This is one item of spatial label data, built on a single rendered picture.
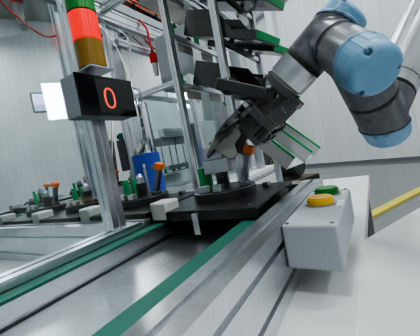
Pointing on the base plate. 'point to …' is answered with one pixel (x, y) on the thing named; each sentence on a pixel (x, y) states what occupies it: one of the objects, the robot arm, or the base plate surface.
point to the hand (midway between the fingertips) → (215, 149)
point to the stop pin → (197, 223)
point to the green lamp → (79, 5)
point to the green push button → (327, 190)
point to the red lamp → (83, 24)
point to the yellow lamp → (89, 52)
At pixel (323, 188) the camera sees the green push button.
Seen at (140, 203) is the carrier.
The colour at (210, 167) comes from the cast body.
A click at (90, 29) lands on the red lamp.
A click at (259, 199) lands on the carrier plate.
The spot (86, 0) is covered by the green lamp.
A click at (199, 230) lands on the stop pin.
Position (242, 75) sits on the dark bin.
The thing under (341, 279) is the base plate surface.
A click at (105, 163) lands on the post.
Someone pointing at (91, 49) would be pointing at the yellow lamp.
